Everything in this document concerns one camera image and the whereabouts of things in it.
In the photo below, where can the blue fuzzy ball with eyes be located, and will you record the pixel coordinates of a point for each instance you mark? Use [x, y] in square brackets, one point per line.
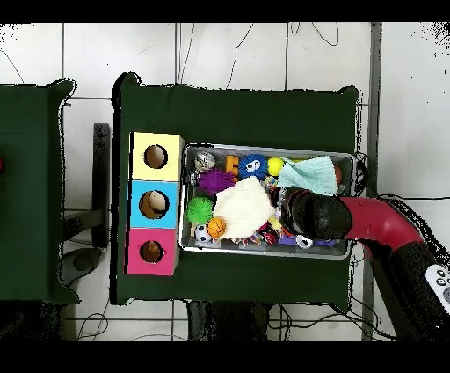
[253, 165]

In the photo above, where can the yellow smiley ball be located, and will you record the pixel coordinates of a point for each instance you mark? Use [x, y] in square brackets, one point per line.
[275, 166]

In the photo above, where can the green spiky ball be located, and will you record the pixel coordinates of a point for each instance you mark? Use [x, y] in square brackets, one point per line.
[199, 210]

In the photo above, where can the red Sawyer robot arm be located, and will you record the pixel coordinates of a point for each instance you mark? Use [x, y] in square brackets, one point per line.
[379, 221]

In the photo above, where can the mint green cloth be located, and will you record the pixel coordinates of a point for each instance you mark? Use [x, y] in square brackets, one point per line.
[306, 174]

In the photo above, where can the cream cloth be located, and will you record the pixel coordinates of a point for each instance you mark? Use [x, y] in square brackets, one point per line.
[242, 207]

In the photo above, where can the small orange basketball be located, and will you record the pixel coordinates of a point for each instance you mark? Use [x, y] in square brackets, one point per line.
[215, 227]

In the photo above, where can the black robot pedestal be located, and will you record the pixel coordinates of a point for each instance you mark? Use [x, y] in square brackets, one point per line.
[198, 323]

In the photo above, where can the small soccer ball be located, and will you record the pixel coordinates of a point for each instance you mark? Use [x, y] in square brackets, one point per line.
[202, 234]

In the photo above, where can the purple spiky toy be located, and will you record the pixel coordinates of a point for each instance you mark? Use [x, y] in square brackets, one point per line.
[216, 181]

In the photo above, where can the crushed silver can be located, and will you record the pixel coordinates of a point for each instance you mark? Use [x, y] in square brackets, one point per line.
[205, 161]

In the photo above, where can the orange plastic toy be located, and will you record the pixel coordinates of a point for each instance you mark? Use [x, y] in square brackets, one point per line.
[232, 165]

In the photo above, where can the dark green tablecloth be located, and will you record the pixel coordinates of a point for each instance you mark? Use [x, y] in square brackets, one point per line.
[28, 176]
[246, 116]

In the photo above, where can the wooden box with three holes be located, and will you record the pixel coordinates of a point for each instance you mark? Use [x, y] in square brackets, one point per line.
[140, 172]

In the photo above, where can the shallow metal mesh bin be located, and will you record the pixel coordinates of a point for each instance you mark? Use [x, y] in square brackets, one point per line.
[225, 150]

